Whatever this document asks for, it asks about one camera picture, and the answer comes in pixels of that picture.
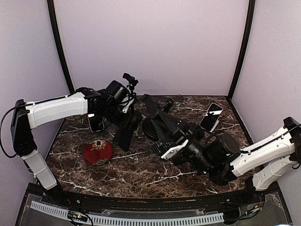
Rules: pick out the short black round-base stand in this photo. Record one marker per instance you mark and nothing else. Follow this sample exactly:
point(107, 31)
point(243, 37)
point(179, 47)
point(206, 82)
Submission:
point(152, 107)

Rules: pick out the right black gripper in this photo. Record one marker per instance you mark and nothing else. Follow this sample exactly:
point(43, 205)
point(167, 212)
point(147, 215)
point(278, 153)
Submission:
point(180, 134)

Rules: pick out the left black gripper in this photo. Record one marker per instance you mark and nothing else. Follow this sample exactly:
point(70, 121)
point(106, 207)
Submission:
point(128, 123)

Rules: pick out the right black frame post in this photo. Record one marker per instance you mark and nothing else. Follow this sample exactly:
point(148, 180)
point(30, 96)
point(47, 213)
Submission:
point(243, 48)

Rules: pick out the black smartphone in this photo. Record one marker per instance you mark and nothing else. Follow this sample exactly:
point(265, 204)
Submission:
point(123, 138)

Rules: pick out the left black frame post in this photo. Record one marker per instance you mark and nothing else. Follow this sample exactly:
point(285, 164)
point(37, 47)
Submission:
point(59, 46)

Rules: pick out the black frame post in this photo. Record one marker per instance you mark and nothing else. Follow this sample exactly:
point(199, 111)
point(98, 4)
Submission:
point(59, 46)
point(243, 48)

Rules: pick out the tall black clamp phone stand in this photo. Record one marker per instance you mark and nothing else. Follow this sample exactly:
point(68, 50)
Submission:
point(132, 82)

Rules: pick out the smartphone in green holder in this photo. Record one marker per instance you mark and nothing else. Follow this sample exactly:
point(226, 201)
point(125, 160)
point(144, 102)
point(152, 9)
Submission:
point(95, 122)

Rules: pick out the red floral plate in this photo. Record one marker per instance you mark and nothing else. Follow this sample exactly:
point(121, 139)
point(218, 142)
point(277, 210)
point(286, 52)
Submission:
point(97, 153)

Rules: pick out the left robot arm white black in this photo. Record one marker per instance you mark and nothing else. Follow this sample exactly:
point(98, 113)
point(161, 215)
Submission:
point(113, 104)

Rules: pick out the white-cased smartphone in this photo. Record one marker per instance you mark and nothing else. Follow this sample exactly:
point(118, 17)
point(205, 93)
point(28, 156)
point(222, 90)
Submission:
point(211, 116)

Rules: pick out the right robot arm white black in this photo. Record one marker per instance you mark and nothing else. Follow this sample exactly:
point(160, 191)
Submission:
point(219, 155)

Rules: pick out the white phone stand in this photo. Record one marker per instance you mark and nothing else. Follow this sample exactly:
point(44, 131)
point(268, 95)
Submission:
point(215, 127)

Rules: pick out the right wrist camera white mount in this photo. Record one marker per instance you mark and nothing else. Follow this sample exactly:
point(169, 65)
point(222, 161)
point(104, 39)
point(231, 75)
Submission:
point(173, 151)

